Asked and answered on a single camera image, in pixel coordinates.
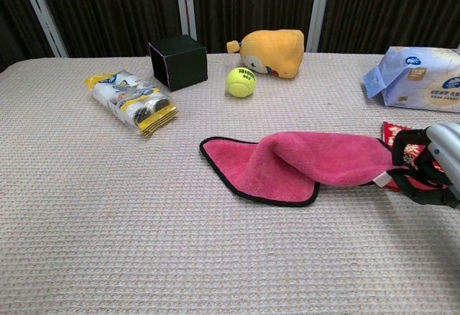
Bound pink towel with black trim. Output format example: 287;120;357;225
199;131;400;208

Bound red 2026 desk calendar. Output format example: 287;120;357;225
379;120;450;192

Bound light blue tissue pack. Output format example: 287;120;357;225
362;45;460;114

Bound yellow tennis ball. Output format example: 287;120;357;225
225;66;257;99

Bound yellow plush toy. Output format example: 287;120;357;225
226;29;305;79

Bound beige woven tablecloth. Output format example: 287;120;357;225
0;52;460;315

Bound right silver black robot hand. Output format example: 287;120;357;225
390;122;460;209

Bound black cube box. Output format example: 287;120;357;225
148;35;209;92

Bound silver screen frame post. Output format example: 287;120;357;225
16;0;69;58
305;0;334;53
174;0;198;41

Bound white rolls pack yellow ends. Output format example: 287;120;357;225
84;69;180;137

